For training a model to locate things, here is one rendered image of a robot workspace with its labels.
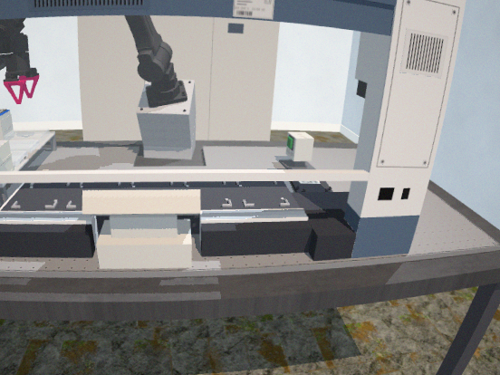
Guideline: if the dark grey rectangular plate with label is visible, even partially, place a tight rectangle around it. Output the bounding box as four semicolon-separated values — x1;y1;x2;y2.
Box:
290;181;333;192

